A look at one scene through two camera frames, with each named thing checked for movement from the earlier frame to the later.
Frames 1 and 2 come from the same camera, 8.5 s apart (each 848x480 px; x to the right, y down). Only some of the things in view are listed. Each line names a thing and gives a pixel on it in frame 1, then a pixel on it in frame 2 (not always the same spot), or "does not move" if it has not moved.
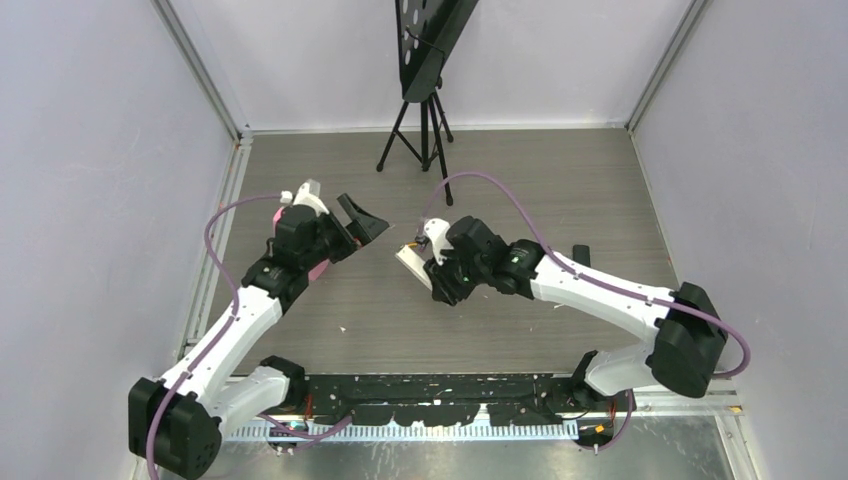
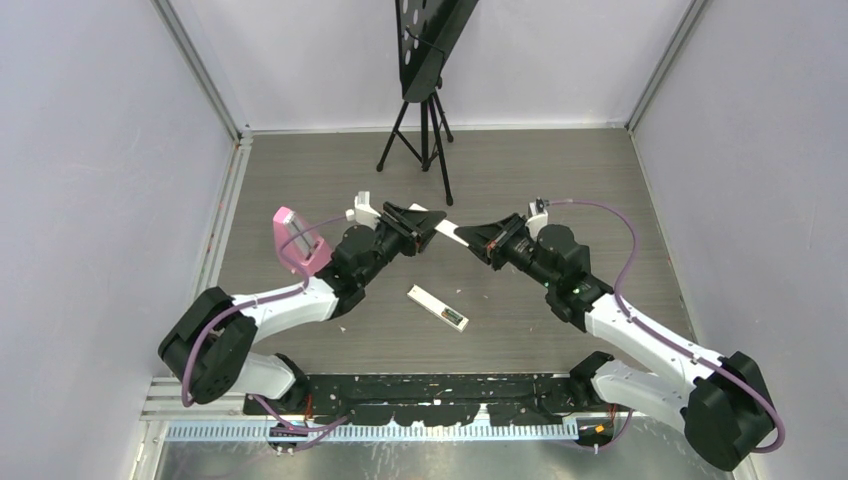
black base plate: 460,399 does not move
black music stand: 427,30 does not move
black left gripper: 363,229 -> 413,228
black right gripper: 443,288 -> 492,240
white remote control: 414,260 -> 437,308
